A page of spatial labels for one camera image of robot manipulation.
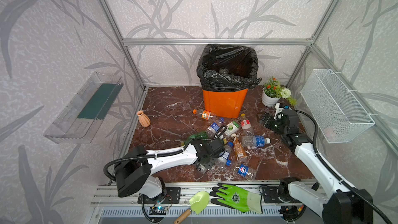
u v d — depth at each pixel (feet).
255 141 2.90
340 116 2.05
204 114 3.24
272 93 3.43
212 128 3.04
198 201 2.37
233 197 2.36
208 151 2.03
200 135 2.92
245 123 3.07
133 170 1.38
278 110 2.41
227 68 3.33
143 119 3.02
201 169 2.49
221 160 2.66
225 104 3.36
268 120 2.37
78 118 2.12
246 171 2.49
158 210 2.36
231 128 3.07
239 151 2.71
